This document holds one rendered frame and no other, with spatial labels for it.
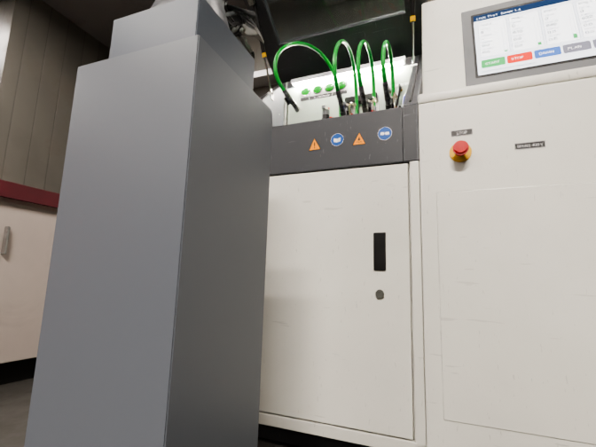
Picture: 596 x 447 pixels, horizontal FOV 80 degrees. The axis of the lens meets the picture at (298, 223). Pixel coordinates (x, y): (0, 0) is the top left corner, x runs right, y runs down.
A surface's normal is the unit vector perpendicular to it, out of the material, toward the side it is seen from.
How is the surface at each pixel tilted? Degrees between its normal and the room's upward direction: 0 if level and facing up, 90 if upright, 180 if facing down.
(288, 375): 90
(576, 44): 76
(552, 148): 90
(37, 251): 90
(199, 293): 90
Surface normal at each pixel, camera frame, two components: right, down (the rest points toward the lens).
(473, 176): -0.39, -0.16
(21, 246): 0.93, -0.03
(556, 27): -0.37, -0.39
